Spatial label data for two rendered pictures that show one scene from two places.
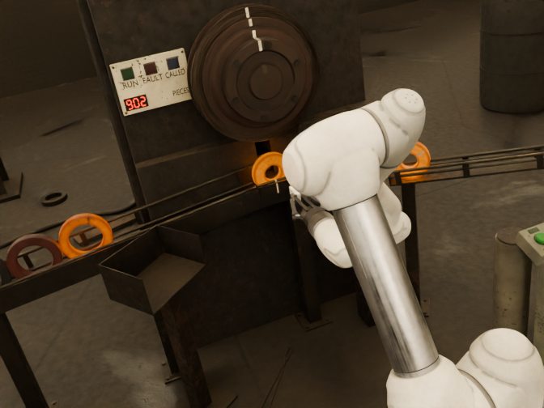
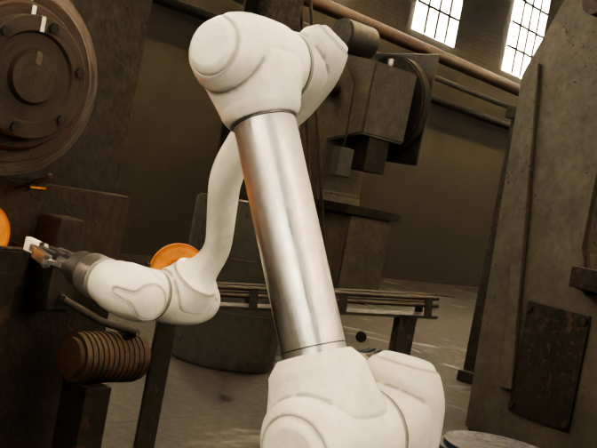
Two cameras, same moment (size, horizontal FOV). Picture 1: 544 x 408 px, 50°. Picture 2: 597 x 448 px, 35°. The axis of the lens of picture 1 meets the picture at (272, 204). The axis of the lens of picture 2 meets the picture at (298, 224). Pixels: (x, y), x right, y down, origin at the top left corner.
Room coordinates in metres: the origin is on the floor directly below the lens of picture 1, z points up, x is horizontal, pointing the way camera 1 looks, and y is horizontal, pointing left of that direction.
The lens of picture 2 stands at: (-0.24, 0.60, 0.96)
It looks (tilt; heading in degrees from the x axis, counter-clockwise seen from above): 2 degrees down; 326
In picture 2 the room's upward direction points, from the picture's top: 11 degrees clockwise
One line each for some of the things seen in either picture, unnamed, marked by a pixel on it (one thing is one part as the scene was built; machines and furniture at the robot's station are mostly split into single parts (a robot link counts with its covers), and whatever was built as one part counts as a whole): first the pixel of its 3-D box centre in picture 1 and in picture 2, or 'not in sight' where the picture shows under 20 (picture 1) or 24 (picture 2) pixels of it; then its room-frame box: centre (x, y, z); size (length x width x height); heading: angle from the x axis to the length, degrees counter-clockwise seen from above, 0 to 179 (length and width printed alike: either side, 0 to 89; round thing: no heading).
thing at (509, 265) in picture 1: (511, 296); not in sight; (1.63, -0.79, 0.26); 0.12 x 0.12 x 0.52
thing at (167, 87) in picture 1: (153, 82); not in sight; (2.03, 0.33, 1.15); 0.26 x 0.02 x 0.18; 105
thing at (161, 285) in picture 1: (175, 336); not in sight; (1.62, 0.41, 0.36); 0.26 x 0.20 x 0.72; 140
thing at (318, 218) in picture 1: (323, 227); (97, 276); (1.56, -0.15, 0.73); 0.09 x 0.06 x 0.09; 105
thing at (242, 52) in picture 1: (264, 80); (28, 76); (1.92, -0.05, 1.11); 0.28 x 0.06 x 0.28; 105
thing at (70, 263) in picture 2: (313, 215); (76, 267); (1.63, -0.13, 0.73); 0.09 x 0.08 x 0.07; 15
